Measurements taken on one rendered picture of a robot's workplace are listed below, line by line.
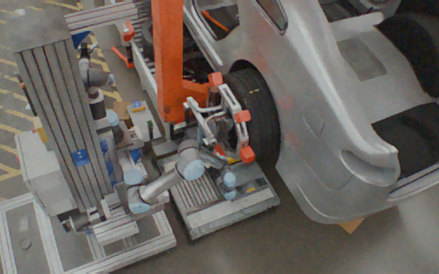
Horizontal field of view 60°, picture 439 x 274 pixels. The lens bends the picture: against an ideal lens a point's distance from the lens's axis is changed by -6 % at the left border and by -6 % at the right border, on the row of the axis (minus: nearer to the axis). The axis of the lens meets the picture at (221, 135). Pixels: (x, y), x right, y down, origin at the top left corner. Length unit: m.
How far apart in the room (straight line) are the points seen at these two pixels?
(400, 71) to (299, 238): 1.63
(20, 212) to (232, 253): 1.73
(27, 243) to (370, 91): 2.89
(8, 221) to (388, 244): 3.16
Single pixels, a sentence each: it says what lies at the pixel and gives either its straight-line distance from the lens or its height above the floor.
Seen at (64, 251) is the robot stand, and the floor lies 0.21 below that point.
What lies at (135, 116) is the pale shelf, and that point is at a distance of 3.47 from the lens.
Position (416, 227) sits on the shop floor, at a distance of 3.96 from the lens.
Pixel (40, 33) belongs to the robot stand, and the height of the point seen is 2.03.
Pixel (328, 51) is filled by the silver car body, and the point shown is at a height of 1.76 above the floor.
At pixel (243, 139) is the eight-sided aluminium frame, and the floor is 0.97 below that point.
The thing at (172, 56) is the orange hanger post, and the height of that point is 1.22.
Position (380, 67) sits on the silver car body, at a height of 1.04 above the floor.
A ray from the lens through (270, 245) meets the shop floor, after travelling 3.40.
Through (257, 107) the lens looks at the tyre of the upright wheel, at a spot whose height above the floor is 1.13.
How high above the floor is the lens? 3.11
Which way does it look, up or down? 53 degrees down
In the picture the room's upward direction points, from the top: 7 degrees clockwise
